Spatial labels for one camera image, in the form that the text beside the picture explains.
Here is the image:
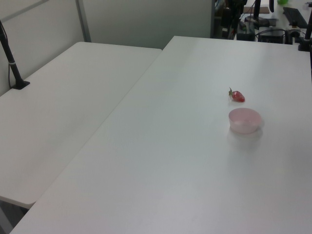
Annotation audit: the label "black electronics box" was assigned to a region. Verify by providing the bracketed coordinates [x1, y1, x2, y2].
[258, 29, 286, 43]

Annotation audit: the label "black computer keyboard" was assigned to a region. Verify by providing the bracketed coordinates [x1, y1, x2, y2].
[282, 6, 309, 28]

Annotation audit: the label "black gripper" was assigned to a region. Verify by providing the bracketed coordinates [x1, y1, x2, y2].
[221, 0, 245, 33]

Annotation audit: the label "brown flat board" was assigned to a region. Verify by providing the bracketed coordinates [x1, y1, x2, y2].
[245, 7, 270, 14]

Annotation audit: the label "red strawberry with green leaves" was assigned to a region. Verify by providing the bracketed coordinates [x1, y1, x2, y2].
[228, 87, 246, 102]

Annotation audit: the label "black monitor stand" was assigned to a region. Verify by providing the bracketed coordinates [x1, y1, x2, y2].
[243, 0, 272, 25]

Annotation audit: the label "black camera pole with clamp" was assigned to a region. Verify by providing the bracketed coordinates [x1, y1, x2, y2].
[297, 14, 312, 52]
[0, 19, 31, 91]

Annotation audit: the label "pink translucent plastic bowl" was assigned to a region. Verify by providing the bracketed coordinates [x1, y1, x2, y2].
[228, 107, 262, 135]

